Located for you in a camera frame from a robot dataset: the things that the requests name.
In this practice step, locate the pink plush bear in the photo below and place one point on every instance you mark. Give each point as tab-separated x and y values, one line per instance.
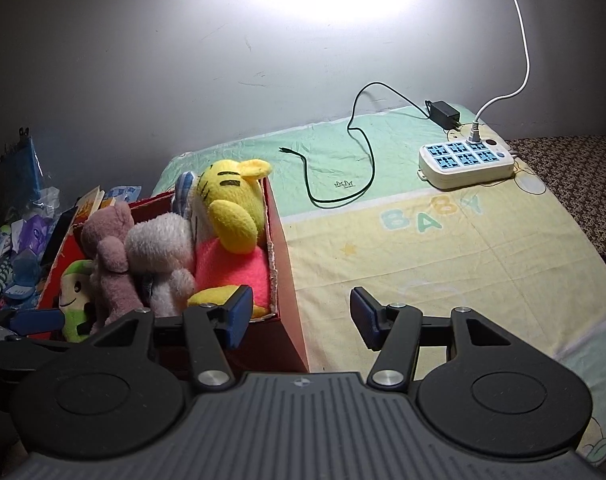
113	260

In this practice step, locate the clear plastic bag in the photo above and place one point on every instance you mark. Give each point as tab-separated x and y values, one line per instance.
47	200

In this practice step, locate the orange book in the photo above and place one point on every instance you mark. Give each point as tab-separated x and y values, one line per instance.
89	205

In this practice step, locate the white power strip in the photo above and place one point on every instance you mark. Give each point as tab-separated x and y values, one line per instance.
463	175

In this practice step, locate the white plush toy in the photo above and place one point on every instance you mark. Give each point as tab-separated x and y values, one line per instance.
158	250

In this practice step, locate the blue book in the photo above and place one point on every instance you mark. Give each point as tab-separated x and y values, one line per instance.
123	194

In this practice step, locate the red cardboard box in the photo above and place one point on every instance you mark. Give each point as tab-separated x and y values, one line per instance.
288	310

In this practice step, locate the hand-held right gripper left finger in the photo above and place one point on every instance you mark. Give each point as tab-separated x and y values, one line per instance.
240	315

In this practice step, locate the black power adapter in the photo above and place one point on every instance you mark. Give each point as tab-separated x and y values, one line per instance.
443	112

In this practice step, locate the black tablet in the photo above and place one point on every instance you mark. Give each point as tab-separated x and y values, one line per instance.
58	235

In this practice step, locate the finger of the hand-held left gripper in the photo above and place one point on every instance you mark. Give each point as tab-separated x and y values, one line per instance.
38	320
48	347

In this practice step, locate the printed baby blanket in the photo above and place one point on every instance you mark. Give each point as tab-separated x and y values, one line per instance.
433	260

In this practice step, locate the green plush toy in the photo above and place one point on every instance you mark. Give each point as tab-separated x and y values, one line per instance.
75	290

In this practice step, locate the blue plastic container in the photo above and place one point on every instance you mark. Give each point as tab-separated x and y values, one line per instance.
24	275

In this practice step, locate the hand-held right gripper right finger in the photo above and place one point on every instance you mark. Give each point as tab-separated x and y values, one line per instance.
363	315

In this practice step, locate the yellow tiger plush toy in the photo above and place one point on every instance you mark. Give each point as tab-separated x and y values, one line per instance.
233	210

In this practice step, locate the brown patterned bedsheet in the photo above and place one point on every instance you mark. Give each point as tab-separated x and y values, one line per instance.
583	185

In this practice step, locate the purple toy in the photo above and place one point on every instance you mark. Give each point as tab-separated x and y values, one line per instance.
38	232

